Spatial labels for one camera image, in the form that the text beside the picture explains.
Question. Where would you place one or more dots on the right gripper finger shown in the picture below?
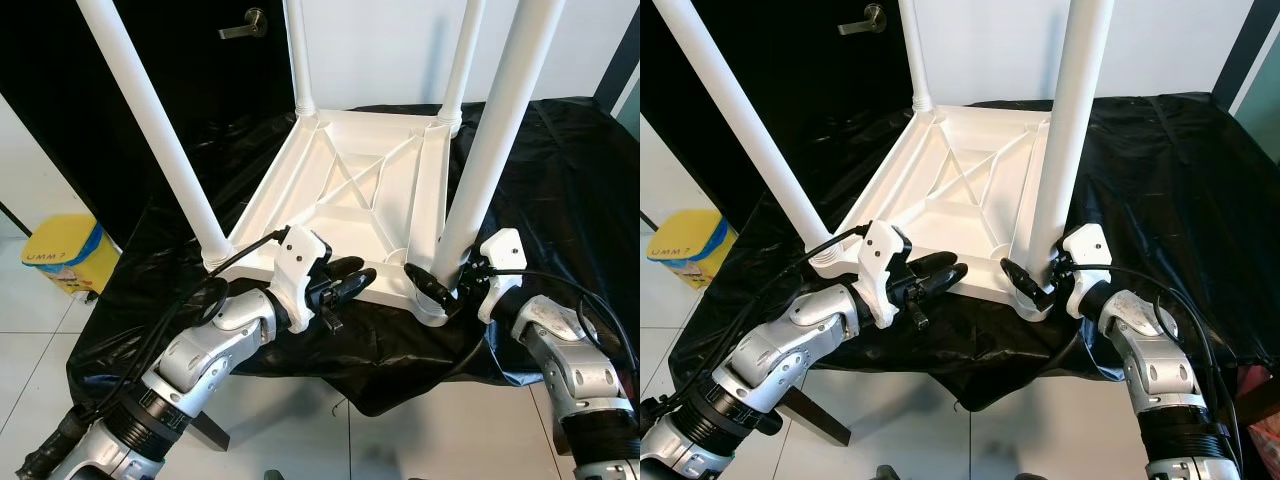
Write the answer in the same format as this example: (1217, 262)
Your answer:
(428, 285)
(1025, 282)

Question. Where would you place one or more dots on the white plastic table top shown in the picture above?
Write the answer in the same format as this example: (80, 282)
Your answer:
(910, 185)
(300, 190)

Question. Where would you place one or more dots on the white plastic table leg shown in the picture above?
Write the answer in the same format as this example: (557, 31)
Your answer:
(153, 120)
(913, 55)
(745, 120)
(500, 130)
(298, 55)
(462, 60)
(1075, 130)

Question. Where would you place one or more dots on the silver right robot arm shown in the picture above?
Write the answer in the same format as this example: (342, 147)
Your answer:
(1160, 370)
(570, 370)

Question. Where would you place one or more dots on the black glossy tablecloth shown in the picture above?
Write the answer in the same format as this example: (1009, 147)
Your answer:
(1170, 230)
(560, 230)

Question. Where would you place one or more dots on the brown wooden table leg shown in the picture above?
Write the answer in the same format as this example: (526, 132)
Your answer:
(818, 420)
(1258, 400)
(210, 430)

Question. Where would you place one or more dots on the yellow cardboard box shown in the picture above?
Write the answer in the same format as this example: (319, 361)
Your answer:
(690, 255)
(70, 260)

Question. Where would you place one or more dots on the pink plastic bag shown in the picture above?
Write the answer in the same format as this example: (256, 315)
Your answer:
(1263, 445)

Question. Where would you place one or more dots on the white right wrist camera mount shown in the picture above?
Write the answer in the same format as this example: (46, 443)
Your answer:
(1088, 243)
(503, 248)

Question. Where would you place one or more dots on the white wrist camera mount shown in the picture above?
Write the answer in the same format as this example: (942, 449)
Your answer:
(880, 255)
(503, 248)
(295, 260)
(1088, 243)

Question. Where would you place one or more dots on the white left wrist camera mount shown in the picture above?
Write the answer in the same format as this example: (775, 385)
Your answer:
(295, 260)
(880, 255)

